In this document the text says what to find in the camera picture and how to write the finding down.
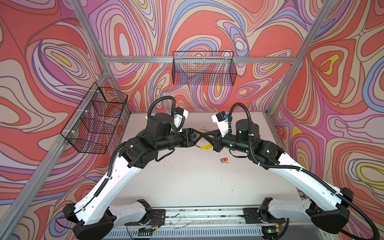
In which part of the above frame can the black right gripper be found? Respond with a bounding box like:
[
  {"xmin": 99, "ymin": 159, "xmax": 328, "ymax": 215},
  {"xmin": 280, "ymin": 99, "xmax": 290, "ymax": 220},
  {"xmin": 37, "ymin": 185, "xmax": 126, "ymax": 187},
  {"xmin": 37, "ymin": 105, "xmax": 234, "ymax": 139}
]
[{"xmin": 204, "ymin": 128, "xmax": 252, "ymax": 154}]

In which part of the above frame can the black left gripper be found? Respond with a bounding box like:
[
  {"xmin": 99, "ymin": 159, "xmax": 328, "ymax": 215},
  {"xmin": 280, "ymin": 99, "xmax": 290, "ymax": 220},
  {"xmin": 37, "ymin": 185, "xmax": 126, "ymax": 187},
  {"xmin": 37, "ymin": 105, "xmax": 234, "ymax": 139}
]
[{"xmin": 155, "ymin": 128, "xmax": 205, "ymax": 154}]

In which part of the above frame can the grey keyring with yellow grip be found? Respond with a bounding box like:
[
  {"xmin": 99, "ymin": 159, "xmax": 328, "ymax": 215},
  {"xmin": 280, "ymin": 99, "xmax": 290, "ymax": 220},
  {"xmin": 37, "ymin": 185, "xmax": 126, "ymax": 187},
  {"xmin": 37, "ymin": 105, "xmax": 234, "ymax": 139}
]
[{"xmin": 196, "ymin": 128, "xmax": 213, "ymax": 150}]

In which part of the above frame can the key with red tag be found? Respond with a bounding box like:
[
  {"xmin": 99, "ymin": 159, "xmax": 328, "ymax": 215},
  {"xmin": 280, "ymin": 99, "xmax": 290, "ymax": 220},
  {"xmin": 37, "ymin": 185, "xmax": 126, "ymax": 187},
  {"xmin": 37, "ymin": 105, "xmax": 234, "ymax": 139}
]
[{"xmin": 220, "ymin": 158, "xmax": 229, "ymax": 164}]

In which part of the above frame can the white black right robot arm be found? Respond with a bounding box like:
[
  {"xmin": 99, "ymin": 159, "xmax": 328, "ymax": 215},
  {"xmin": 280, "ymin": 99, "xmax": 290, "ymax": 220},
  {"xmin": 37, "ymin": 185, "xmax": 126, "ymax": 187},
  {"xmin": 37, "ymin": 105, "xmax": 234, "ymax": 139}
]
[{"xmin": 203, "ymin": 119, "xmax": 353, "ymax": 234}]

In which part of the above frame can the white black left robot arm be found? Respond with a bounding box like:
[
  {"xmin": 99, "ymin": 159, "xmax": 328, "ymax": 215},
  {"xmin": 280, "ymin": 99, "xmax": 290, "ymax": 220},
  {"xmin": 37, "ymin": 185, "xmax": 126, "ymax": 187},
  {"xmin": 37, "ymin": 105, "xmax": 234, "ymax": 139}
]
[{"xmin": 63, "ymin": 113, "xmax": 203, "ymax": 240}]

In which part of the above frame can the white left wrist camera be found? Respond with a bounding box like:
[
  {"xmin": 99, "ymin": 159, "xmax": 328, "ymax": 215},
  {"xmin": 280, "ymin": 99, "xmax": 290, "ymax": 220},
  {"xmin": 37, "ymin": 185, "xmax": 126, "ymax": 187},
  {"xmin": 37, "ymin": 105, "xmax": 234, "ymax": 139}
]
[{"xmin": 174, "ymin": 107, "xmax": 189, "ymax": 132}]

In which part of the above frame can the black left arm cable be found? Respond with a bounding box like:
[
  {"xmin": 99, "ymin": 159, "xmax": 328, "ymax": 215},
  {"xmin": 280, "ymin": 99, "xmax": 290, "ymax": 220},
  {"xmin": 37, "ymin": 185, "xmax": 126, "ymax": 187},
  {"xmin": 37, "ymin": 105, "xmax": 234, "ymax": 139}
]
[{"xmin": 146, "ymin": 95, "xmax": 177, "ymax": 119}]

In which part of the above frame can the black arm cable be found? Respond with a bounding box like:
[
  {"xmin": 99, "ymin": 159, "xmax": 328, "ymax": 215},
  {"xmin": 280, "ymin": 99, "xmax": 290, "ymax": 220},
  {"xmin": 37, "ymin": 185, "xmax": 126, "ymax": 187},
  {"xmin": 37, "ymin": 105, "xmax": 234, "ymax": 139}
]
[
  {"xmin": 227, "ymin": 102, "xmax": 381, "ymax": 240},
  {"xmin": 146, "ymin": 95, "xmax": 177, "ymax": 119}
]

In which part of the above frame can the black wire basket back wall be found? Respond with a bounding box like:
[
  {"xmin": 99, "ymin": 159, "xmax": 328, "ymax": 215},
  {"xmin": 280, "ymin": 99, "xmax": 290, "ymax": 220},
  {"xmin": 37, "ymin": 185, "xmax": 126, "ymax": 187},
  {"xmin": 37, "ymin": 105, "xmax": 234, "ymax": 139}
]
[{"xmin": 172, "ymin": 51, "xmax": 238, "ymax": 86}]

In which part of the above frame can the black wire basket wall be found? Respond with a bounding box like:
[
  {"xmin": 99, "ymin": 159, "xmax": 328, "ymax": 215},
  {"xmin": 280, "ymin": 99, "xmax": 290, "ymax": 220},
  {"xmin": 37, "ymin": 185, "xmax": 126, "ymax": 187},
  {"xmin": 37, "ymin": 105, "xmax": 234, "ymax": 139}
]
[
  {"xmin": 61, "ymin": 87, "xmax": 128, "ymax": 155},
  {"xmin": 172, "ymin": 51, "xmax": 238, "ymax": 86}
]

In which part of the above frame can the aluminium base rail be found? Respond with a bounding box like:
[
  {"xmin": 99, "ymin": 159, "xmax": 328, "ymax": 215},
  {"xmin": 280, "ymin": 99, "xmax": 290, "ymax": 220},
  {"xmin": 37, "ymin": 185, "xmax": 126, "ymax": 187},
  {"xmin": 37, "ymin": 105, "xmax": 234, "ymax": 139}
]
[{"xmin": 103, "ymin": 206, "xmax": 331, "ymax": 240}]

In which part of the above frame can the black wire basket left wall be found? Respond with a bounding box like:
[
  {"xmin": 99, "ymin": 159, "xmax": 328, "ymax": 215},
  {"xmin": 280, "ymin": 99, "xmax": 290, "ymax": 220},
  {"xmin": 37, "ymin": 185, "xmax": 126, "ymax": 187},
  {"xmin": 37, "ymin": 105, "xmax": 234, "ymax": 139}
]
[{"xmin": 61, "ymin": 87, "xmax": 128, "ymax": 155}]

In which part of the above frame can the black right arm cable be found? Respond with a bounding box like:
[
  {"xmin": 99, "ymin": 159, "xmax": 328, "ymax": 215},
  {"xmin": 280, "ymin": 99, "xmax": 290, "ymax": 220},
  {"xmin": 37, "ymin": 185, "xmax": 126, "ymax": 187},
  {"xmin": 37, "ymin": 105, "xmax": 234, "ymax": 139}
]
[{"xmin": 227, "ymin": 102, "xmax": 381, "ymax": 240}]

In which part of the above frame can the aluminium frame extrusion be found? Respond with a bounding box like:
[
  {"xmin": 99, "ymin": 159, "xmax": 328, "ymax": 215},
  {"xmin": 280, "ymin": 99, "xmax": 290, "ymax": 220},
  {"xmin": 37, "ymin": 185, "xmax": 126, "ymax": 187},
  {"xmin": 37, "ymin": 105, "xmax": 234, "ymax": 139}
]
[{"xmin": 1, "ymin": 1, "xmax": 329, "ymax": 240}]

